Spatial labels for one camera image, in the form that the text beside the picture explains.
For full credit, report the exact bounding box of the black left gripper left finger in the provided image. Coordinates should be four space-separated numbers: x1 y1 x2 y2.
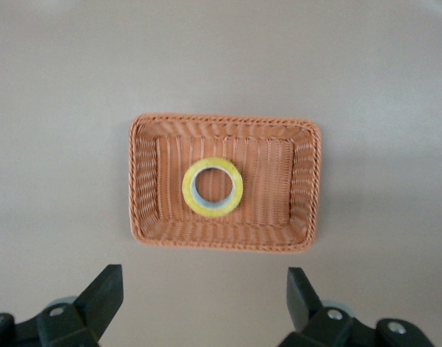
0 264 124 347

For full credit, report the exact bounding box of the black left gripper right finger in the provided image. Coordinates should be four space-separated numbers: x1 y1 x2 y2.
277 267 433 347

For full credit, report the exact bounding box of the yellow clear tape roll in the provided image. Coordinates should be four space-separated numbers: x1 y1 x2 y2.
181 156 244 218

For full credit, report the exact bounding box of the brown deep wicker basket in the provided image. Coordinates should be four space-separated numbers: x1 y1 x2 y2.
128 112 323 255

